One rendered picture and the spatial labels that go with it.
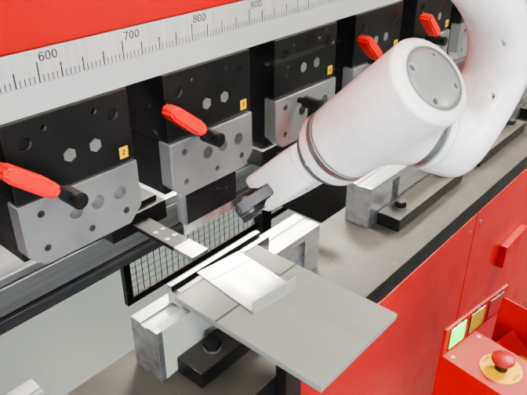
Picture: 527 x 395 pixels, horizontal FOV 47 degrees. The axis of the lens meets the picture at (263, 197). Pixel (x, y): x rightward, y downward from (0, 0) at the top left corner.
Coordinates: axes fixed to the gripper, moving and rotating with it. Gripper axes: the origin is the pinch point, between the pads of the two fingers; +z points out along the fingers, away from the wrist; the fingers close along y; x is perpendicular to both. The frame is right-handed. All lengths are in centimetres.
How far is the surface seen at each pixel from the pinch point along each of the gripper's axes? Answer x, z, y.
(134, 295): 0, 127, -23
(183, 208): -4.9, 12.6, 4.2
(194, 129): -10.7, -4.3, 6.1
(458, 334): 38, 18, -32
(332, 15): -18.4, -2.0, -26.7
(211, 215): -2.4, 15.8, -0.9
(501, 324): 44, 22, -48
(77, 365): 10, 161, -4
